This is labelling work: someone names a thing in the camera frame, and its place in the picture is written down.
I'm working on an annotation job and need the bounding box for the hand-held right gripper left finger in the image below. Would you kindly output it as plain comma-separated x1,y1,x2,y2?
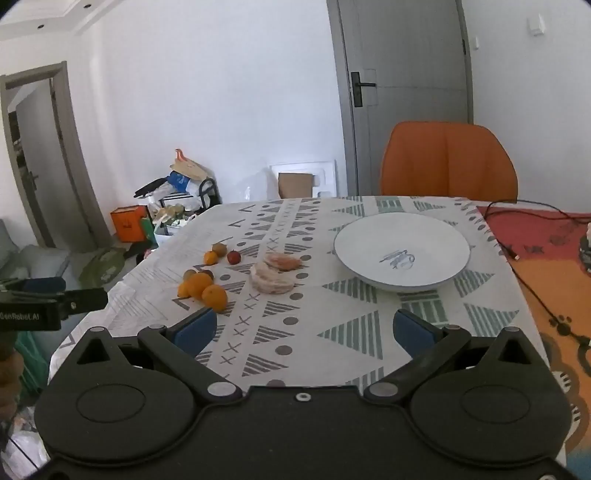
69,307,243,408

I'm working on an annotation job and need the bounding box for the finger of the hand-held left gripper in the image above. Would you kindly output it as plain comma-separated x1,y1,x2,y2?
0,276,66,295
58,288,110,319

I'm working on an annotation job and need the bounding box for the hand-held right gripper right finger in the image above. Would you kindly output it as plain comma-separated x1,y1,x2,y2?
363,308,537,408

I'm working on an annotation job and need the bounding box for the pink bread bun toy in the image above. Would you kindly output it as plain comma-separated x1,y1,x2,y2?
250,262,295,294

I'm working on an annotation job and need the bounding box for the white plate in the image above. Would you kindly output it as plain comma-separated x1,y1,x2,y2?
333,212,472,292

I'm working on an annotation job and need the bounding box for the person's left hand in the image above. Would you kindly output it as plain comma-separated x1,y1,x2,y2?
0,344,21,402

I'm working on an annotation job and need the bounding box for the grey green sofa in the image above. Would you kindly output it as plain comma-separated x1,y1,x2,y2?
0,217,71,289

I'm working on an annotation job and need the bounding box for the orange box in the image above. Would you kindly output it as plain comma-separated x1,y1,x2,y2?
110,205,151,243

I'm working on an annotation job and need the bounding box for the patterned white tablecloth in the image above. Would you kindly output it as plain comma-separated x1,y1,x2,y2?
48,196,555,398

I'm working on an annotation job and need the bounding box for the grey open door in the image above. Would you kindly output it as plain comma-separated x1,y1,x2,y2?
0,62,99,254

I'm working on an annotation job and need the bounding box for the flat black item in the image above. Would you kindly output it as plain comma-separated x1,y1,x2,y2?
135,179,170,197

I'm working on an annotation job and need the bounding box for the black shoe rack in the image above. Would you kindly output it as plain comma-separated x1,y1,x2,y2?
159,178,222,219

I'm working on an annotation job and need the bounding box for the blue white plastic bag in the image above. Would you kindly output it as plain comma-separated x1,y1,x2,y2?
167,171,200,195

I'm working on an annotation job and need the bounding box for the red orange printed mat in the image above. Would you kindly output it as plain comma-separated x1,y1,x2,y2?
480,205,591,462

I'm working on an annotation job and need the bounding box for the brown paper bag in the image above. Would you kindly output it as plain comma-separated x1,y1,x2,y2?
170,148,209,184

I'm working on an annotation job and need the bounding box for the orange chair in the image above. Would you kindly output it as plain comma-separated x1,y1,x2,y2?
379,121,519,204

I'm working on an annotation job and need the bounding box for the brown cardboard sheet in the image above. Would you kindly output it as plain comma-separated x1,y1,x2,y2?
278,172,315,199

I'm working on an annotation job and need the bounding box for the white foam panel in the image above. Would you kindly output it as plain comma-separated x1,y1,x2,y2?
270,160,338,200

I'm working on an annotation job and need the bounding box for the black cable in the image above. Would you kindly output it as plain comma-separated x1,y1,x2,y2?
489,199,591,354

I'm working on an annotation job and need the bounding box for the black door handle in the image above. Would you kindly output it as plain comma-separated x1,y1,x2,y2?
351,71,377,108

